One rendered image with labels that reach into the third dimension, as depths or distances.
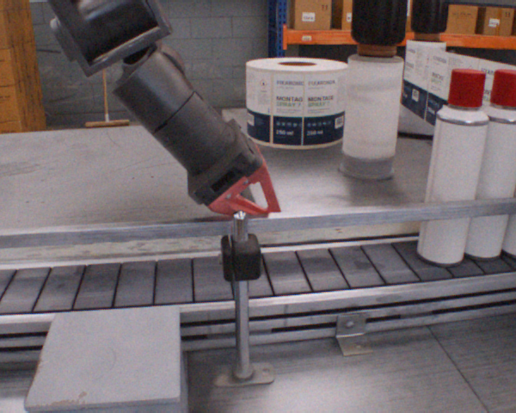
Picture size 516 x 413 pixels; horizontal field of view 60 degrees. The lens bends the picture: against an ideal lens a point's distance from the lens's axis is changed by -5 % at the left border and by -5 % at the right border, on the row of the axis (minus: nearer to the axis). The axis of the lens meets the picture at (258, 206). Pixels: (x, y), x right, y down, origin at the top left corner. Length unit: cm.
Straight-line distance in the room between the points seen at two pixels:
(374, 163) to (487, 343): 34
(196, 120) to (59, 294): 22
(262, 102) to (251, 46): 396
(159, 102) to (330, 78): 53
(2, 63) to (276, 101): 291
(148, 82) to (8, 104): 328
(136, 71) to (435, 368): 38
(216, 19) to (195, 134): 442
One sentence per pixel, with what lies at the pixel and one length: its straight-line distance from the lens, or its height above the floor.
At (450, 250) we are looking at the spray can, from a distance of 53.
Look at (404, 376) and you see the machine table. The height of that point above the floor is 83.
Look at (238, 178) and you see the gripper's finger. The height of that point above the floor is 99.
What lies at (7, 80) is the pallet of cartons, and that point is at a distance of 364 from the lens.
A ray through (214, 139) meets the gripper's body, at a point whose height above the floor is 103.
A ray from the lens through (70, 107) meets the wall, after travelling 508.
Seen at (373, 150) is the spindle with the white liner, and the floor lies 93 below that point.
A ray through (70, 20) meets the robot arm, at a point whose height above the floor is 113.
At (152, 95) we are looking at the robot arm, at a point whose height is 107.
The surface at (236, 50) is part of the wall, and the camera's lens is 485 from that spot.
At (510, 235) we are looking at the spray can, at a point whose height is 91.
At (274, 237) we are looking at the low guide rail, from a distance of 51.
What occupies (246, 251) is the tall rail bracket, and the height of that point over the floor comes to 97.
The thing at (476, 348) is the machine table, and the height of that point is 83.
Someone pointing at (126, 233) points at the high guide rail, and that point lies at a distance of 42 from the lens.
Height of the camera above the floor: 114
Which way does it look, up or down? 24 degrees down
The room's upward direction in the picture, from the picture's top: straight up
